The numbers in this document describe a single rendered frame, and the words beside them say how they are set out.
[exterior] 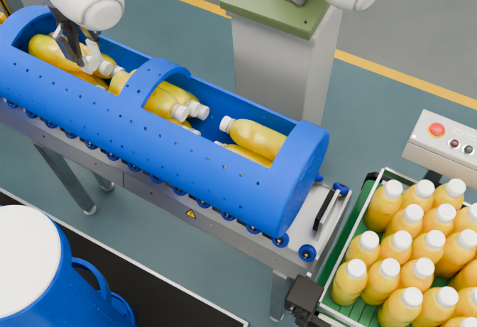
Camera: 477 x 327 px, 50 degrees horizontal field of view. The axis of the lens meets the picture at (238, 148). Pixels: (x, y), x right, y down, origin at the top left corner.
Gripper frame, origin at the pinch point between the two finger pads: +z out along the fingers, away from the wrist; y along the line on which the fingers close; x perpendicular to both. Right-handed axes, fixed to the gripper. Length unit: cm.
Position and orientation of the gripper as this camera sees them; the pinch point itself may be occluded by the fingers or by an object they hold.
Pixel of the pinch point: (89, 57)
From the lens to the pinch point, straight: 135.4
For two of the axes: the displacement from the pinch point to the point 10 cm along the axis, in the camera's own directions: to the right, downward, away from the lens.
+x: 8.7, 4.0, -2.7
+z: 0.4, 5.0, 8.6
